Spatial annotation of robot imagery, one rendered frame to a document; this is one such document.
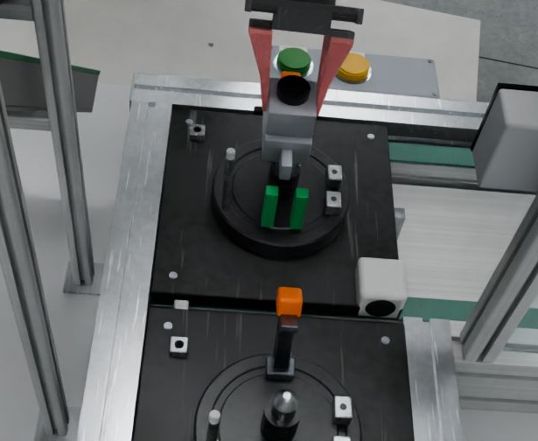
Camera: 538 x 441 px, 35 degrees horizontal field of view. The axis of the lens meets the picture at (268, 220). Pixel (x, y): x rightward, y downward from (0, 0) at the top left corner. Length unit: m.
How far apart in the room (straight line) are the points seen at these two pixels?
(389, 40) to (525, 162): 0.63
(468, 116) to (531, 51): 1.70
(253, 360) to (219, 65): 0.53
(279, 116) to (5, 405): 0.39
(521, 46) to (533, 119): 2.10
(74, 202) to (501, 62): 1.97
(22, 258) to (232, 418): 0.23
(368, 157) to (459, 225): 0.13
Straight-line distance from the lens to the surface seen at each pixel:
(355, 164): 0.93
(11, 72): 0.69
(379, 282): 0.81
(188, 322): 0.79
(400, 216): 0.90
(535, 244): 0.68
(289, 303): 0.69
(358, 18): 0.76
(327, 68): 0.76
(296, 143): 0.78
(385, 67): 1.06
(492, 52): 2.68
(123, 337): 0.80
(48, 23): 0.68
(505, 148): 0.64
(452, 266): 0.94
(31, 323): 0.68
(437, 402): 0.81
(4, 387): 0.90
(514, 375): 0.87
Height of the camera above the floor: 1.65
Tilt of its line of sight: 53 degrees down
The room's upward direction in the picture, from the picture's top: 9 degrees clockwise
